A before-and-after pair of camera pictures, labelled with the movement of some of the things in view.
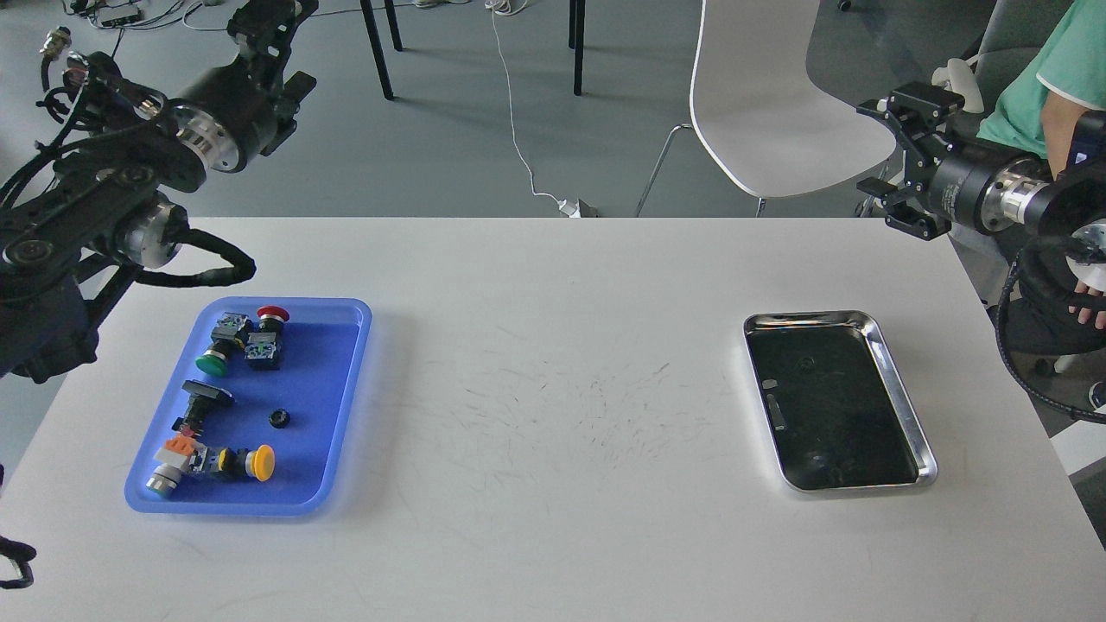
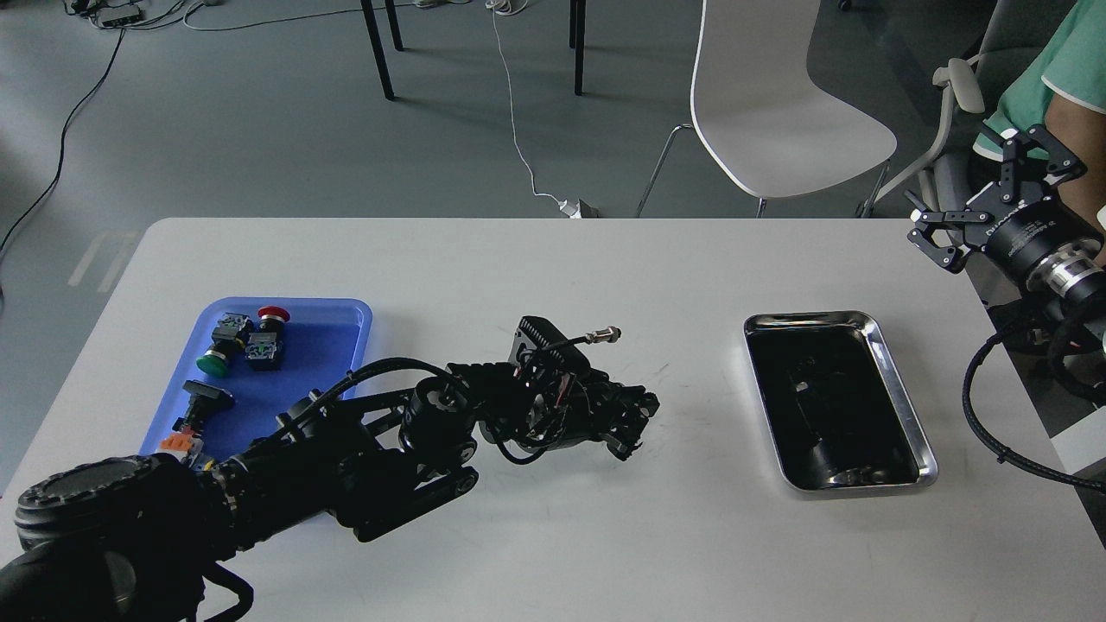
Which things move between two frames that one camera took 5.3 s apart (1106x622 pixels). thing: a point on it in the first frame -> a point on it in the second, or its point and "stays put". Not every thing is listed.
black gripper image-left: [233, 113] -> [548, 396]
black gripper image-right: [988, 189] -> [1020, 228]
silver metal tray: [837, 414] stays put
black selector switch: [201, 395] stays put
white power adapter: [570, 209] stays put
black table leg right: [576, 24] stays put
